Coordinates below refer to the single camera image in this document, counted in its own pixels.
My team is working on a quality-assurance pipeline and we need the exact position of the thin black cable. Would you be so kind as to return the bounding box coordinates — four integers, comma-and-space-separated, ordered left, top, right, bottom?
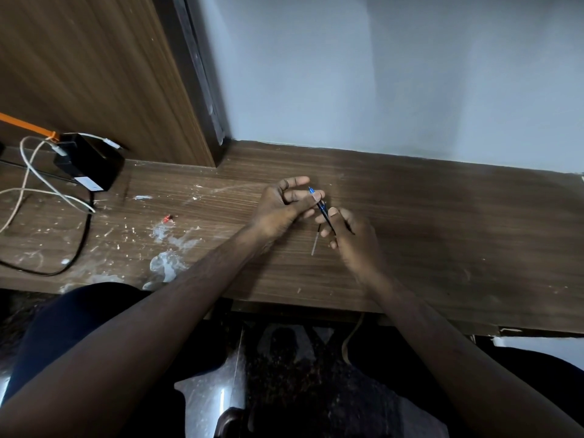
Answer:
0, 158, 78, 184

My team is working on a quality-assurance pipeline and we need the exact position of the black power adapter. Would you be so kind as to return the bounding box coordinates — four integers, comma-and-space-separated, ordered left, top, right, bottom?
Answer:
53, 133, 125, 192

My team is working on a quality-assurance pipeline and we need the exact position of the thick black cable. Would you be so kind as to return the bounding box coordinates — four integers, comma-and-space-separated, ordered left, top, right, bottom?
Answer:
0, 190, 95, 277

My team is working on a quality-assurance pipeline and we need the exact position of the person's right hand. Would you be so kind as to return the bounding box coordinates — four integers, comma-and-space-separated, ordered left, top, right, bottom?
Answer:
315, 206, 386, 281

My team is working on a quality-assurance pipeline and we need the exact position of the wooden cabinet panel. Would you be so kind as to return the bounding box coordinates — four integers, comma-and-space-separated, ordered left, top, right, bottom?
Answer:
0, 0, 216, 168

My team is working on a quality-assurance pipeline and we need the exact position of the brown strap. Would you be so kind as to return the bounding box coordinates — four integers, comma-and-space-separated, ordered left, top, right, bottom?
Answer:
342, 312, 367, 366

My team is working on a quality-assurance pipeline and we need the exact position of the white cable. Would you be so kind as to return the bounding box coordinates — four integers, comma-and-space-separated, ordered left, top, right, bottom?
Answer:
0, 132, 121, 234

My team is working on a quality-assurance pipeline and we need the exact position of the dark door frame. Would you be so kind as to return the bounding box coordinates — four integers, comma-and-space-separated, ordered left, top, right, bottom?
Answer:
152, 0, 232, 163

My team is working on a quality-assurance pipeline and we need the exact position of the orange cable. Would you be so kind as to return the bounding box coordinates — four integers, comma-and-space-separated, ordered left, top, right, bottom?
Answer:
0, 112, 60, 142

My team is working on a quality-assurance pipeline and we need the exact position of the person's right forearm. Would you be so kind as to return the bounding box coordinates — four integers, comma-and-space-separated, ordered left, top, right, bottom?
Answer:
360, 269, 584, 438

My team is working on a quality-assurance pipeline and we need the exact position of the person's left hand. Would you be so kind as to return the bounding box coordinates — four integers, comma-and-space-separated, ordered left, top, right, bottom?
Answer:
248, 176, 327, 244

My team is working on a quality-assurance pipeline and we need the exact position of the blue pen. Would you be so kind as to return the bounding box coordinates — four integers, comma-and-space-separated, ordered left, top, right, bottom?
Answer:
308, 186, 337, 236

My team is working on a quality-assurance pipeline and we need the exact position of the person's left forearm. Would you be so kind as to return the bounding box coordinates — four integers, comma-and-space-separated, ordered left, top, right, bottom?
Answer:
0, 223, 267, 438

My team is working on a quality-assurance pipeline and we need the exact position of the person's right leg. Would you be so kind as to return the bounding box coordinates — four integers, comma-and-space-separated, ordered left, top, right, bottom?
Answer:
474, 339, 584, 427

